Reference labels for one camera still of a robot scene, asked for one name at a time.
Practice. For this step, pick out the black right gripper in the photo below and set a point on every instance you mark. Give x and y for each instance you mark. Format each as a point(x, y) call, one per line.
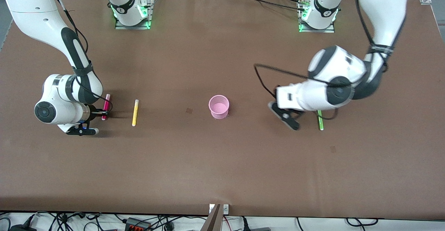
point(94, 112)

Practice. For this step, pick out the pink marker pen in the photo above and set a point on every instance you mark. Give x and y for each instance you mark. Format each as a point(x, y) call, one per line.
point(106, 101)

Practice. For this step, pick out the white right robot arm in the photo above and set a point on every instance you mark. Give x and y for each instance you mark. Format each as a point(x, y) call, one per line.
point(31, 12)

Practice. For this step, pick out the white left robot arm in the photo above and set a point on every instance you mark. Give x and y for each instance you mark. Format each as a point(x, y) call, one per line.
point(382, 8)

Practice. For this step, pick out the green marker pen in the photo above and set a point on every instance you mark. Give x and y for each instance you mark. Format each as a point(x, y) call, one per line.
point(320, 121)

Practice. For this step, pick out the yellow marker pen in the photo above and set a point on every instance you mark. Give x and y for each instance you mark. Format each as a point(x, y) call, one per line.
point(135, 114)

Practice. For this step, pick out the brown table cover sheet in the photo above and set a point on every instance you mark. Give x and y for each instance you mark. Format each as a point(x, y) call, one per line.
point(222, 172)

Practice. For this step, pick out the orange black connector box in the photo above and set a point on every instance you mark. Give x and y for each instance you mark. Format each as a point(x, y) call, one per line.
point(137, 225)

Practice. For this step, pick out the grey flat box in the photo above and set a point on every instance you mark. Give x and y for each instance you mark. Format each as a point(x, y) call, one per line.
point(260, 229)

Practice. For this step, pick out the black plug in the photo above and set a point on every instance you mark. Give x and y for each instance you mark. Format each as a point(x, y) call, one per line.
point(244, 224)

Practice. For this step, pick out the black power adapter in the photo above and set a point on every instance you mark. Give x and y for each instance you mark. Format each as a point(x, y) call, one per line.
point(22, 228)

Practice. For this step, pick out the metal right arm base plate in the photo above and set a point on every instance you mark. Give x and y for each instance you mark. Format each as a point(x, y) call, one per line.
point(121, 27)

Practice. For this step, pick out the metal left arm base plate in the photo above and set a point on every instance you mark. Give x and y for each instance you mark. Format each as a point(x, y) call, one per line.
point(328, 30)

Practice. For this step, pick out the small white metal bracket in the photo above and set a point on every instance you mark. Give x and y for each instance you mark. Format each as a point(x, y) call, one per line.
point(211, 208)
point(226, 208)

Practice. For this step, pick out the grey camera mount bar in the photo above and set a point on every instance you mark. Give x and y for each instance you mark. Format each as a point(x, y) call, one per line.
point(212, 222)

